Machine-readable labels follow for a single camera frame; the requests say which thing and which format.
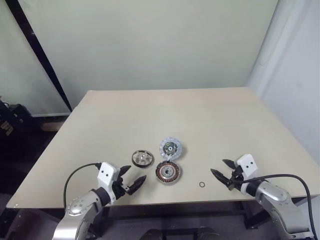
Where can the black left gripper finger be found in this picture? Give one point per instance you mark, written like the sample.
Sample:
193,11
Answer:
123,170
137,184

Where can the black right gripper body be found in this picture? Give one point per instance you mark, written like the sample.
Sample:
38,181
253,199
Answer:
236,181

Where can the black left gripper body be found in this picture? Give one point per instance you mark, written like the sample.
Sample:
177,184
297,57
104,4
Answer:
121,188

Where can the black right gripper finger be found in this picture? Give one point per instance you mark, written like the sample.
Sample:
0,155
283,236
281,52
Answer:
230,165
221,177

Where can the silver motor rotor bell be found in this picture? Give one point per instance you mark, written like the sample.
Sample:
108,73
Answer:
142,160

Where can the copper wound motor stator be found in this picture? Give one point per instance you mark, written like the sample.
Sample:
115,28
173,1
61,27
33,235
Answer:
168,173

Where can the silver finned motor cover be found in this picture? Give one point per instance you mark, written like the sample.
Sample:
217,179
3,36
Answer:
170,147

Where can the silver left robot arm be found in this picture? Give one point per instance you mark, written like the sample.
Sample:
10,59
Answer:
80,207

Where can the black bag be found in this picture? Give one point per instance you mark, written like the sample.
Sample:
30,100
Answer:
11,122

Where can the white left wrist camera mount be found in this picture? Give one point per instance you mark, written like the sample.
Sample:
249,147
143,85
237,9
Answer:
107,172

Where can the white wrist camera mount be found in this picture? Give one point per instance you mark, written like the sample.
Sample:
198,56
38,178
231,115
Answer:
107,172
247,163

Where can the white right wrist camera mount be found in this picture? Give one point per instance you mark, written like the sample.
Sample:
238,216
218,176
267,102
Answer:
247,163

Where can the black table frame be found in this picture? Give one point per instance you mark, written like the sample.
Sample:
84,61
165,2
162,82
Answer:
252,215

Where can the black diagonal wall strip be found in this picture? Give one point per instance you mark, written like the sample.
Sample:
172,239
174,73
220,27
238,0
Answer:
40,52

